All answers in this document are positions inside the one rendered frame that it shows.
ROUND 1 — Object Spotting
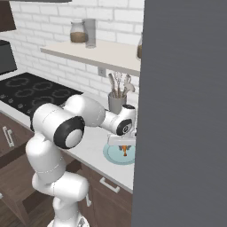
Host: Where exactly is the silver bar handle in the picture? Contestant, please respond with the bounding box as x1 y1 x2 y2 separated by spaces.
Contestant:
98 176 121 194

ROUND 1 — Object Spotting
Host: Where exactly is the cream wall shelf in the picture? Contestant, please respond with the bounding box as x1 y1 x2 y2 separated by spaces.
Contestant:
40 39 142 77

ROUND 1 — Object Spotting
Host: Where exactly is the silver door handle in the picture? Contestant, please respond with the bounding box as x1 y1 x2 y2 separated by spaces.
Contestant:
85 192 92 208

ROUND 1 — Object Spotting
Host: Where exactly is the brown lower cupboard front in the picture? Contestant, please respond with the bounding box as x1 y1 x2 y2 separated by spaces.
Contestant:
0 152 82 227

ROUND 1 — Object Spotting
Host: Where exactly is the dark brown wall cupboard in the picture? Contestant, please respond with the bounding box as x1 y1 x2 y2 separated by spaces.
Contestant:
0 0 18 33

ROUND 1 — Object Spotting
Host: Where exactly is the silver drawer handle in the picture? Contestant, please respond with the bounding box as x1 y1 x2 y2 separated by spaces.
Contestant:
2 126 15 148

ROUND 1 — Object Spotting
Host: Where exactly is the tall grey fridge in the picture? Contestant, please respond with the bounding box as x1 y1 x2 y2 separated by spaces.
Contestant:
130 0 227 227

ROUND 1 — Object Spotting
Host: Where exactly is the grey glass canister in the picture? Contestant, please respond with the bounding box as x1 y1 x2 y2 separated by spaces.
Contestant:
82 18 98 50

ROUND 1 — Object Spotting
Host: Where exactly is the wooden spoon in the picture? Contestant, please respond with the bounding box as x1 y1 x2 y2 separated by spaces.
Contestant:
107 73 118 99

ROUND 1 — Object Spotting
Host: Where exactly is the brown drawer front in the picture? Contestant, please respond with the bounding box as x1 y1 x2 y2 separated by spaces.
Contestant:
89 168 134 227

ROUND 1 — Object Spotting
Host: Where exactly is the black hob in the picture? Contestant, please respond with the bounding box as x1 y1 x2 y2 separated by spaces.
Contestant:
0 72 85 118

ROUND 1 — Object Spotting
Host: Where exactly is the round brown jar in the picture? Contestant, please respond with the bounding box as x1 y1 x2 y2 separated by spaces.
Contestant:
136 35 144 60

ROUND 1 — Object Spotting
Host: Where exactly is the metal whisk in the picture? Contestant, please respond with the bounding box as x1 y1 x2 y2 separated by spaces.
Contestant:
113 71 123 99

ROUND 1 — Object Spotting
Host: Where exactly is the narrow brown cupboard door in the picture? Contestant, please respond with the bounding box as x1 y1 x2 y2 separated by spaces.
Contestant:
75 163 96 227

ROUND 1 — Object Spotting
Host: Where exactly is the brown wooden drawer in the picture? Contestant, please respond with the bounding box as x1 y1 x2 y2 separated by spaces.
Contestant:
0 111 35 170

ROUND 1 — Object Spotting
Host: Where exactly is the pale spatula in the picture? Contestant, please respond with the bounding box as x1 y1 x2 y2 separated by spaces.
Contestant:
121 74 137 99

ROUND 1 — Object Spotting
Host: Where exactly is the light blue plate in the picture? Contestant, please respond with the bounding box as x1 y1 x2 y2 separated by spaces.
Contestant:
102 142 137 166

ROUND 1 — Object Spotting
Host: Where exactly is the grey extractor hood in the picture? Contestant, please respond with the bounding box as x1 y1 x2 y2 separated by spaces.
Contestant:
8 0 74 4

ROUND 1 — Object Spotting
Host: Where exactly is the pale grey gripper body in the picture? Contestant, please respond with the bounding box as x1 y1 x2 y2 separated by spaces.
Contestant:
106 132 137 147

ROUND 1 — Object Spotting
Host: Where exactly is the dark microwave oven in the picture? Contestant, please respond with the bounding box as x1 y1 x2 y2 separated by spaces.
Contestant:
0 40 19 76

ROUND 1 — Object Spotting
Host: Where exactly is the grey utensil pot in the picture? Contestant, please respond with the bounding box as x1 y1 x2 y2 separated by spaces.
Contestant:
107 90 129 116

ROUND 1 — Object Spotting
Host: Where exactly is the glass jar with brown contents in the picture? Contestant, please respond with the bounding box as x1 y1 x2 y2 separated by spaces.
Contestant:
69 20 90 44

